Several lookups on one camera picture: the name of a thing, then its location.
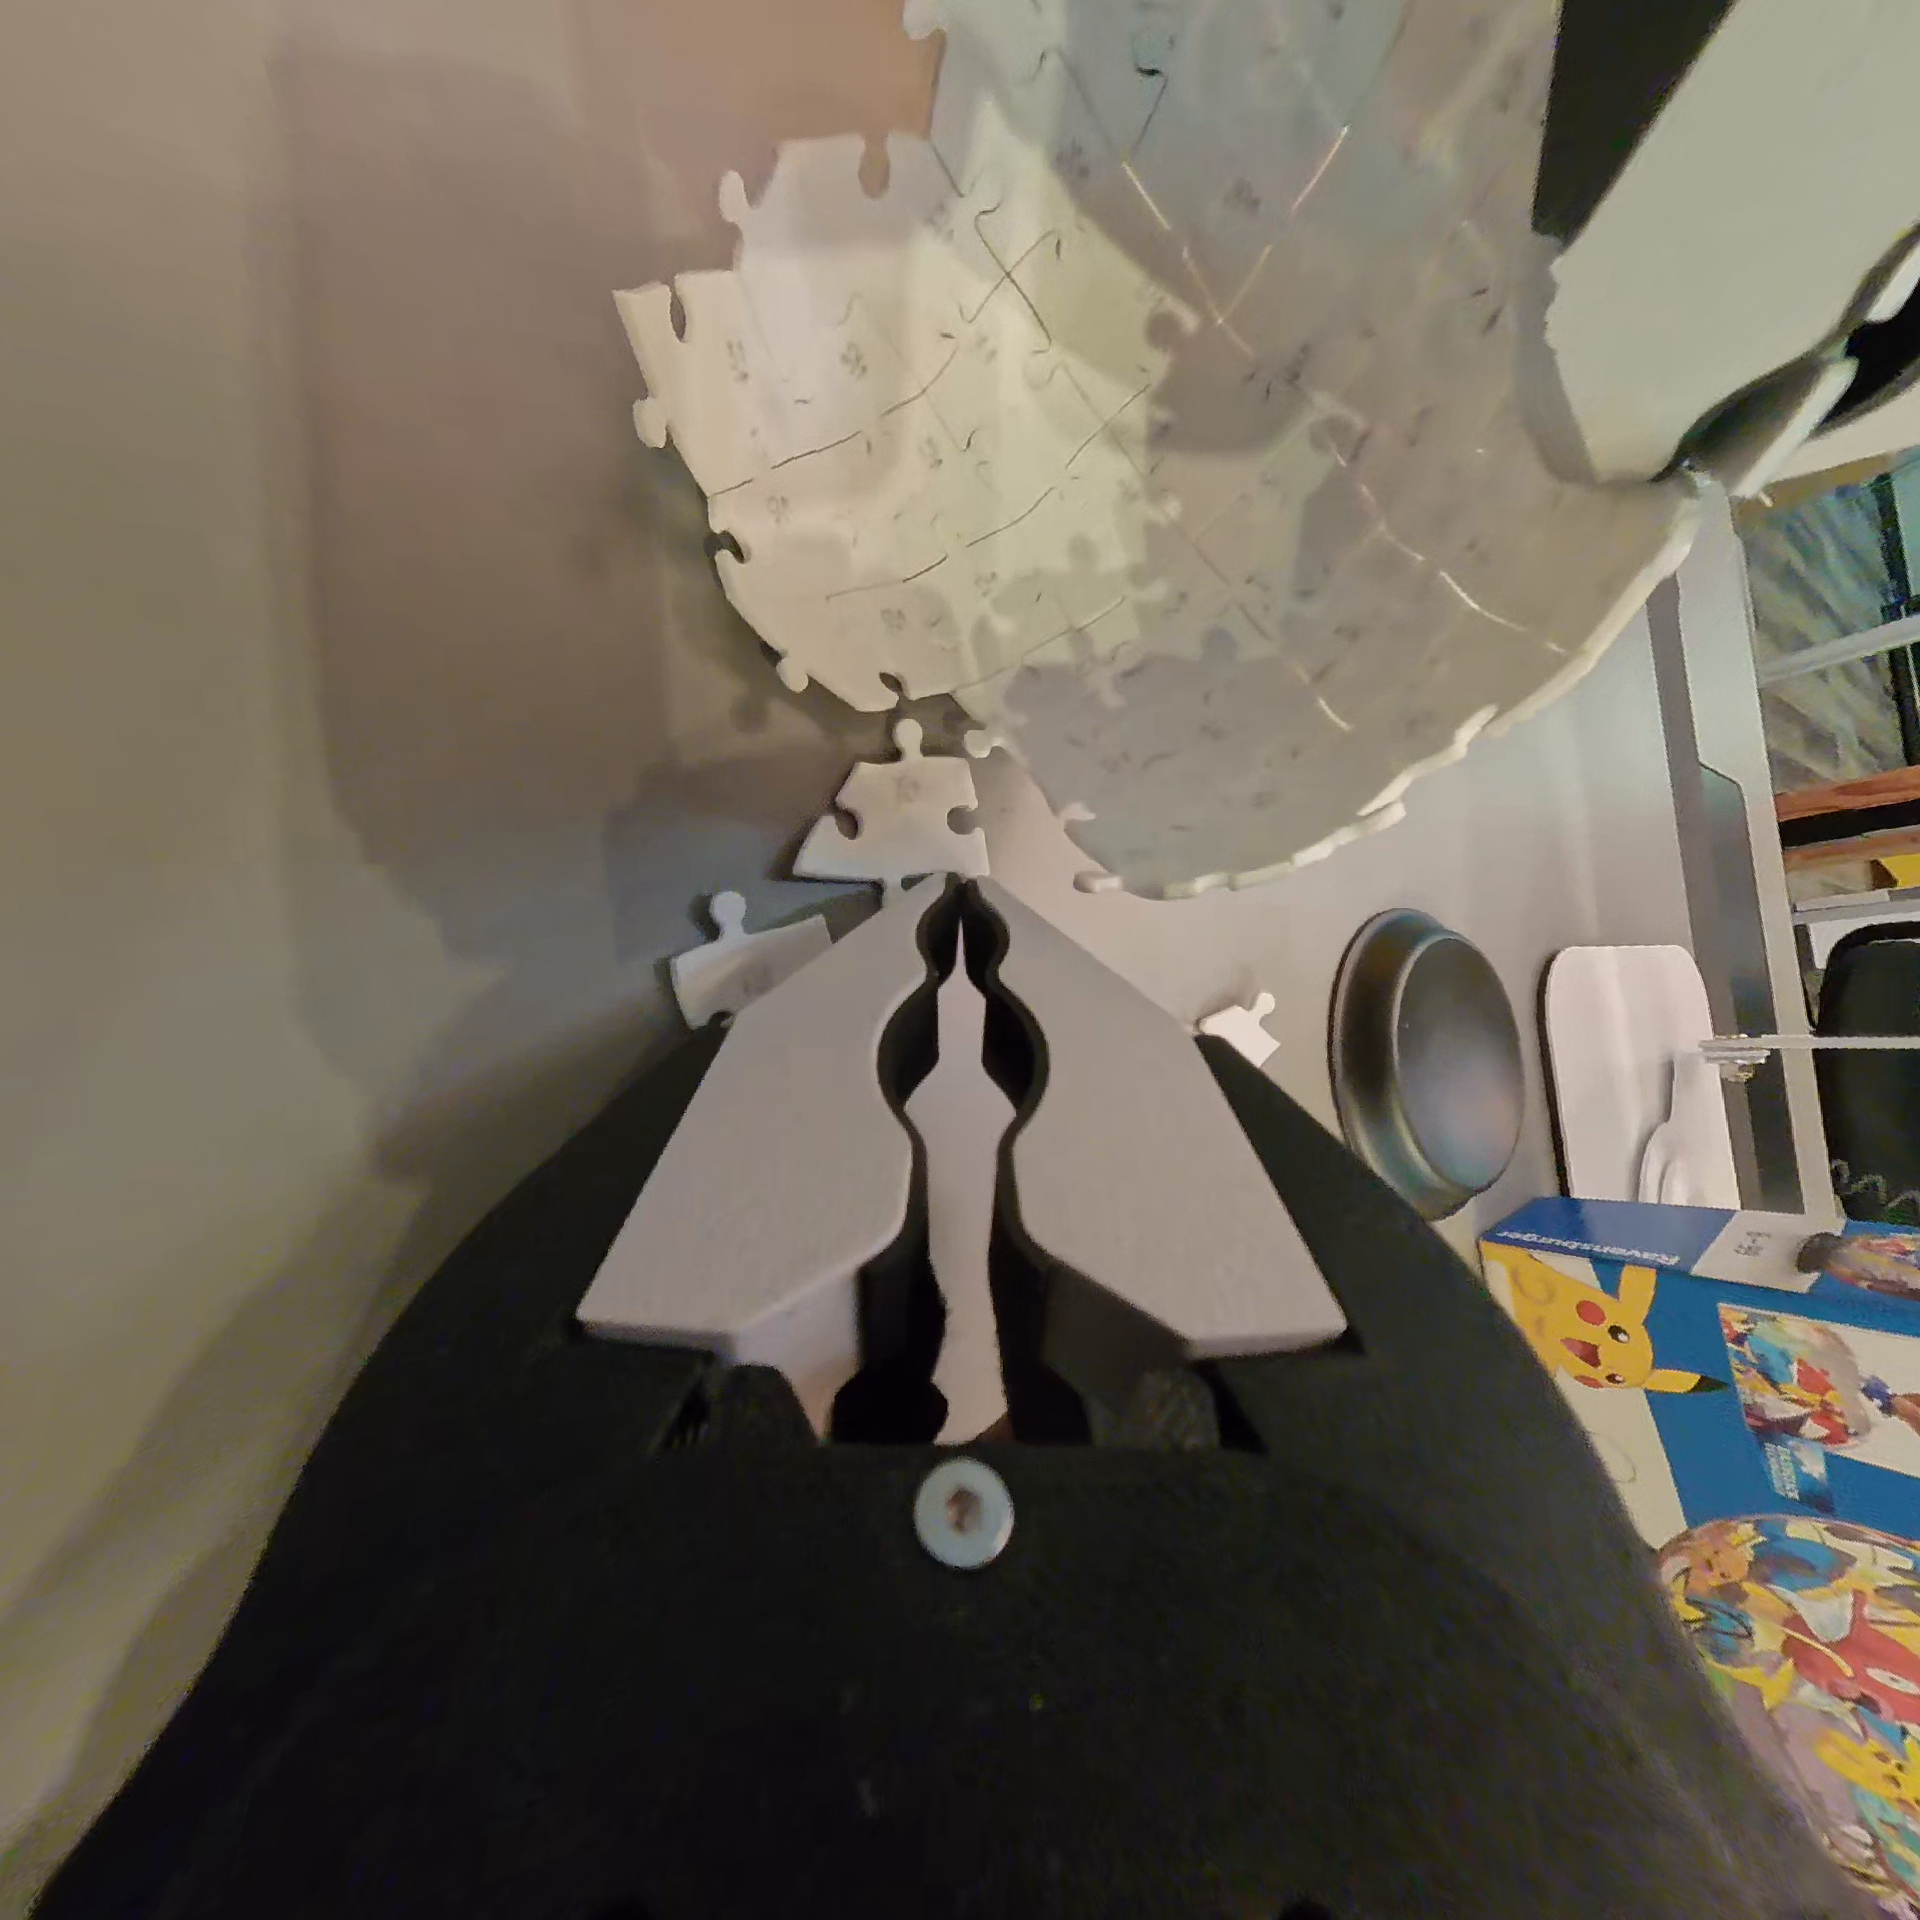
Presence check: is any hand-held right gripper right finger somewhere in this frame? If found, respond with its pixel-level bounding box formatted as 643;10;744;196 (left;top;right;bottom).
961;879;1350;1449

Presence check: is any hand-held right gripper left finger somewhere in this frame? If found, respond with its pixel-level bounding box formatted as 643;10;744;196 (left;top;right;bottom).
575;879;962;1449

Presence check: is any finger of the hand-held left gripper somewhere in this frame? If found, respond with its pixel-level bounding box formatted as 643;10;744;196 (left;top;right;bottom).
1529;0;1920;486
1721;297;1920;504

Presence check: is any partly built white puzzle ball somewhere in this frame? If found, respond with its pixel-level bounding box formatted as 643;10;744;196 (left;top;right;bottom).
612;0;1712;904

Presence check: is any colourful puzzle box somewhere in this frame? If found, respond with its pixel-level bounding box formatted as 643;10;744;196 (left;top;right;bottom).
1476;1194;1920;1920

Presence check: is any black round bowl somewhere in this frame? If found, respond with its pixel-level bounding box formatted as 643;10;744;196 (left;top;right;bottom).
1329;906;1527;1220

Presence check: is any wooden shelf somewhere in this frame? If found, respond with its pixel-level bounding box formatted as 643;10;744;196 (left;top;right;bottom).
1774;769;1920;916

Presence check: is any white plastic tray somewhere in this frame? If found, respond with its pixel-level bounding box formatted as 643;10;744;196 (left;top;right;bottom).
1544;943;1748;1209

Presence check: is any black office chair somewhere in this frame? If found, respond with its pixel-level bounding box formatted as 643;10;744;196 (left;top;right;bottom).
1814;922;1920;1220

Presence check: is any silver metal bar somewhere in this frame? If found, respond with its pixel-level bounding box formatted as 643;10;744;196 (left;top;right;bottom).
1696;1024;1920;1080

